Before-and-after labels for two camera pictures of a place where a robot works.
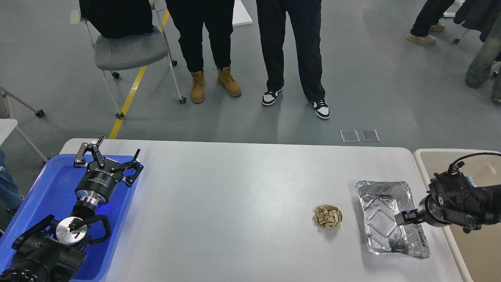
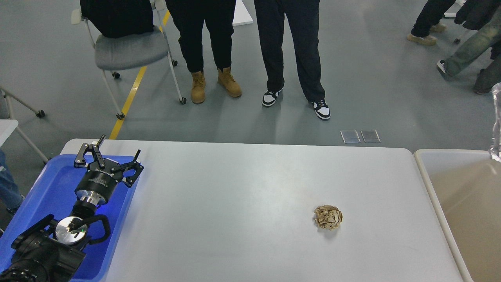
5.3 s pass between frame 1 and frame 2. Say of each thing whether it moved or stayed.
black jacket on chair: stayed
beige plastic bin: stayed
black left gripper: stayed
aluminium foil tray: moved
